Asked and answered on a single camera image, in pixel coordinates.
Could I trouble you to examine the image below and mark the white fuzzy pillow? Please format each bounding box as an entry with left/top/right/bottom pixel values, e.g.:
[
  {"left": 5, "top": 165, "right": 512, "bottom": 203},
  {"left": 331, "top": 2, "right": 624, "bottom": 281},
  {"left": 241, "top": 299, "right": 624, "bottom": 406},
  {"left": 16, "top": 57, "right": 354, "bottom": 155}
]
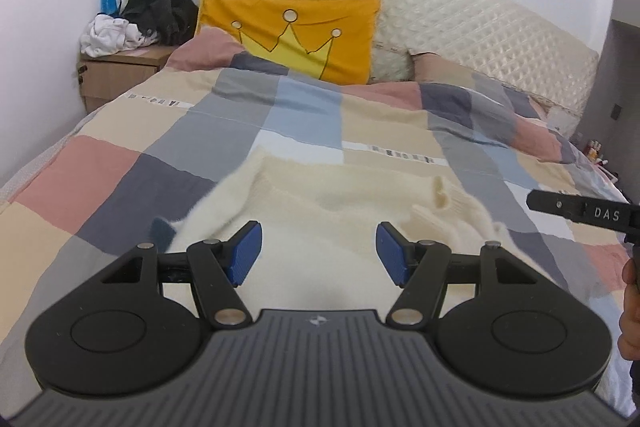
[{"left": 370, "top": 44, "right": 417, "bottom": 84}]

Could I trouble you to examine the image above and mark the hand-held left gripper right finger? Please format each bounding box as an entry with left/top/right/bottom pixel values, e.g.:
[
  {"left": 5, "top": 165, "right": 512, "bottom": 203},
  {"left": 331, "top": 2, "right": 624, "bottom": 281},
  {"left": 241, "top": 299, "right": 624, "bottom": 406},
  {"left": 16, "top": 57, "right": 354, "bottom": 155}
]
[{"left": 376, "top": 222, "right": 538, "bottom": 327}]

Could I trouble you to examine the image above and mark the person's right hand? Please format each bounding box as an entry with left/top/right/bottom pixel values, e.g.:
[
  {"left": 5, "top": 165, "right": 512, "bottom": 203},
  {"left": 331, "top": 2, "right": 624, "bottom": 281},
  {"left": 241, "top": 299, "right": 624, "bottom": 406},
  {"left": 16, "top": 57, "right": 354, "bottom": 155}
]
[{"left": 617, "top": 257, "right": 640, "bottom": 363}]

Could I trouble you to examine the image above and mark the yellow crown pillow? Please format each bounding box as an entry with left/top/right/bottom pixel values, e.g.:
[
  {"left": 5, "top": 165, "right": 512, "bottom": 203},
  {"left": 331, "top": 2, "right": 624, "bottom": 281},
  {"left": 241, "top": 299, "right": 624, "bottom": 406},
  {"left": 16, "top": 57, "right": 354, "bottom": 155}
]
[{"left": 195, "top": 0, "right": 382, "bottom": 85}]

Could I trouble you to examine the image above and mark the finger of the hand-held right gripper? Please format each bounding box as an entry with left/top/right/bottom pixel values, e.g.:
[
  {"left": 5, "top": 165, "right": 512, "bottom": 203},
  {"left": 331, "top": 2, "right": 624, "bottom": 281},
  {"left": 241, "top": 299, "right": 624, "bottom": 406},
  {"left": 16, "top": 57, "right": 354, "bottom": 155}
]
[{"left": 527, "top": 189, "right": 586, "bottom": 223}]

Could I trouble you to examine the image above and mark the white clothes pile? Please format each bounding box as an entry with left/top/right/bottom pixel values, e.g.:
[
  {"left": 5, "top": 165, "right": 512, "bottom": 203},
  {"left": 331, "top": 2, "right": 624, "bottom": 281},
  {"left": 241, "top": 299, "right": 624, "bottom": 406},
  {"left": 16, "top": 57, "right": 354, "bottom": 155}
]
[{"left": 80, "top": 14, "right": 161, "bottom": 58}]

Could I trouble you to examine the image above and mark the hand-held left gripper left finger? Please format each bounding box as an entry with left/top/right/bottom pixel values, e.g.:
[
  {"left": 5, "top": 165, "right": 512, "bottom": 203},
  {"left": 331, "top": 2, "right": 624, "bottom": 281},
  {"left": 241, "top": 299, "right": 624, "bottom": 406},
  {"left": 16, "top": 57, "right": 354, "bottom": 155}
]
[{"left": 100, "top": 220, "right": 263, "bottom": 329}]

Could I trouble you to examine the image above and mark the plaid pillow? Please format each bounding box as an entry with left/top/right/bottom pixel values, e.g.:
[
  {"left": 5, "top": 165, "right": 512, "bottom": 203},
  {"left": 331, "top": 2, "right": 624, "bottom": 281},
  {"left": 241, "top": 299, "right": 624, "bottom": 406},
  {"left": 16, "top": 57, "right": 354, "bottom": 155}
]
[{"left": 409, "top": 51, "right": 546, "bottom": 118}]

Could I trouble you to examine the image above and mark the cream quilted headboard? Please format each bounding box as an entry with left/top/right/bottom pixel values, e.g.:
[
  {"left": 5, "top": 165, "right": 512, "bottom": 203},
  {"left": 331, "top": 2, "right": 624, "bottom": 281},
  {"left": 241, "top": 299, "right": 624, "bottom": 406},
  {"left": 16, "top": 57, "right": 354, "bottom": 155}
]
[{"left": 220, "top": 0, "right": 601, "bottom": 138}]

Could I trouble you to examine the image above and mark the row of small bottles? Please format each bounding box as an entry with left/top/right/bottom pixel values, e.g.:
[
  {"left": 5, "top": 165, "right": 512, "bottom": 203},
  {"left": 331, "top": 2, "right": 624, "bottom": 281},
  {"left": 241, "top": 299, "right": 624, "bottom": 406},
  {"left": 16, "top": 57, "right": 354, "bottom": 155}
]
[{"left": 586, "top": 138, "right": 608, "bottom": 165}]

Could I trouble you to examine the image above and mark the wooden nightstand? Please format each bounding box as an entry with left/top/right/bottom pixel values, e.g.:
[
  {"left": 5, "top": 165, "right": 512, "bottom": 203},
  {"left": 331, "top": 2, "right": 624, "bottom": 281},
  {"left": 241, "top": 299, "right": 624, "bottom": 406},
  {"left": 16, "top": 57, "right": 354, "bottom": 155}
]
[{"left": 75, "top": 44, "right": 188, "bottom": 115}]

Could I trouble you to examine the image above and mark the cream sweater with striped sleeves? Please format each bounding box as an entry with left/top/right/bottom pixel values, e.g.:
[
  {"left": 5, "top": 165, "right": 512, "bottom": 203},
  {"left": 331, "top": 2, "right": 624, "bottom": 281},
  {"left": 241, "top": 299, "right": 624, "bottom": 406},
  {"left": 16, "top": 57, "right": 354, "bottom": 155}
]
[{"left": 150, "top": 147, "right": 506, "bottom": 313}]

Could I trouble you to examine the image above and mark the black clothes pile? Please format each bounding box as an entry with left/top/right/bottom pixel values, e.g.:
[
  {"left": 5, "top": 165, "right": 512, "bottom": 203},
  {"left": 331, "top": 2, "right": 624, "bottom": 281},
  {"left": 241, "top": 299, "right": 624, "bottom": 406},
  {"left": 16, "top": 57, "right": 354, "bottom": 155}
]
[{"left": 119, "top": 0, "right": 200, "bottom": 48}]

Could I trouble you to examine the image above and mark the plaid patchwork duvet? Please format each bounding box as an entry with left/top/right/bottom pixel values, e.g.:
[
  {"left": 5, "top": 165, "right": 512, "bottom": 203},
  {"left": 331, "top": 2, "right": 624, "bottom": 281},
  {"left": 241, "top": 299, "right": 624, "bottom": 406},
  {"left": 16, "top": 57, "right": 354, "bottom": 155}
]
[{"left": 0, "top": 27, "right": 640, "bottom": 418}]

